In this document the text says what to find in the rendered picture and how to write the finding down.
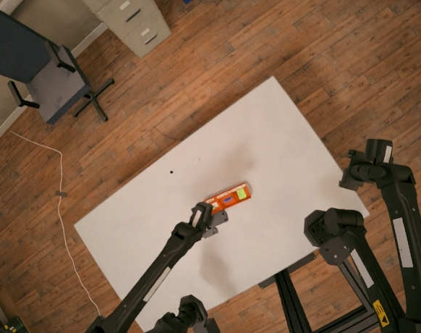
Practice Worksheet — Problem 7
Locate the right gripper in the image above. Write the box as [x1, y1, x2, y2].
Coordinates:
[339, 149, 368, 191]

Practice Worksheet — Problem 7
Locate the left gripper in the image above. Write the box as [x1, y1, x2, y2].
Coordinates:
[191, 207, 218, 239]

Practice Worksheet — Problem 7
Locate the orange three-compartment bin rack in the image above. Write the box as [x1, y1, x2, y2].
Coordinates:
[203, 183, 251, 215]

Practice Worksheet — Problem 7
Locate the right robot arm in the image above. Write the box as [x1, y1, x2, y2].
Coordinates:
[307, 139, 421, 333]

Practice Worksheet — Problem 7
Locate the lime green sticky note pad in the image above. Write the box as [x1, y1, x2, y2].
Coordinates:
[237, 188, 246, 199]

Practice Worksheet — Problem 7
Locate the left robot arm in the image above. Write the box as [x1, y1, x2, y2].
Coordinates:
[85, 201, 229, 333]

